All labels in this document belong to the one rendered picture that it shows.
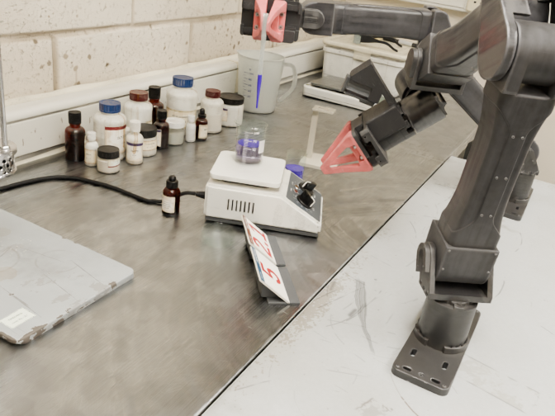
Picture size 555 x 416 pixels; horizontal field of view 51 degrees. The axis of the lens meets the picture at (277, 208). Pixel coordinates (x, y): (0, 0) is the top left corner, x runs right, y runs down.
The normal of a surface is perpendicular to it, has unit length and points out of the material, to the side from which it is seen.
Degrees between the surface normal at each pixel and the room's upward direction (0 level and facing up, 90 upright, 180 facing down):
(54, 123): 90
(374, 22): 93
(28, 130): 90
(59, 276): 0
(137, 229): 0
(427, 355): 0
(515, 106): 97
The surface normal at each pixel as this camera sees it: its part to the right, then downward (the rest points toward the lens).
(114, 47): 0.87, 0.31
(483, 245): 0.05, 0.54
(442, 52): -0.95, -0.04
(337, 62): -0.44, 0.39
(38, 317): 0.13, -0.90
